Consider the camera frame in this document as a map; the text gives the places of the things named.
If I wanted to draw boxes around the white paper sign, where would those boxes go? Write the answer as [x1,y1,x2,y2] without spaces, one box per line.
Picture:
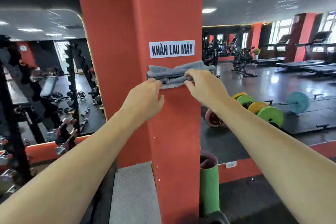
[149,40,196,59]

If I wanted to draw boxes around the person's right forearm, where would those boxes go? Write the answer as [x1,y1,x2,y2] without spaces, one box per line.
[210,97,336,224]

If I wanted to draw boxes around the green rolled mat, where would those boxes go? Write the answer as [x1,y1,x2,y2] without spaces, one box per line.
[199,150,221,218]

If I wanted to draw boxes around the grey metal checker plate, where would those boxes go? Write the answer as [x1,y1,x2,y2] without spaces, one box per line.
[109,161,161,224]

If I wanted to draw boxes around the person's left forearm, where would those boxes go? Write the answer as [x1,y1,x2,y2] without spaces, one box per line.
[0,111,144,224]

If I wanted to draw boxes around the large wall mirror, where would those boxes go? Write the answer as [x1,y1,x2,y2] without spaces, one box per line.
[0,8,107,155]
[201,11,336,166]

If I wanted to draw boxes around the person's right hand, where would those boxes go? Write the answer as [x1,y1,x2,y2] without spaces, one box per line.
[183,69,233,117]

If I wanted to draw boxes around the person's left hand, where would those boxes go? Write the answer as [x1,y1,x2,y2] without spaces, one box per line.
[118,77,165,127]

